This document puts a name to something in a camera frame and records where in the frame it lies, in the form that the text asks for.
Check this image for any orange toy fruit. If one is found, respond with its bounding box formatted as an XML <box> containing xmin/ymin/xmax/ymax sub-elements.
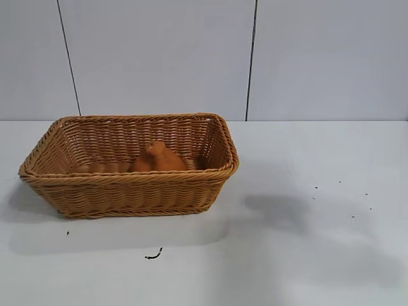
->
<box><xmin>128</xmin><ymin>140</ymin><xmax>189</xmax><ymax>174</ymax></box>

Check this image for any brown woven wicker basket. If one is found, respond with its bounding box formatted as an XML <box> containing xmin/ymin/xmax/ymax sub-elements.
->
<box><xmin>18</xmin><ymin>111</ymin><xmax>240</xmax><ymax>220</ymax></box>

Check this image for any small black curved scrap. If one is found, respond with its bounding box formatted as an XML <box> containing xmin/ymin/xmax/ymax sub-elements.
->
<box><xmin>144</xmin><ymin>247</ymin><xmax>164</xmax><ymax>260</ymax></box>

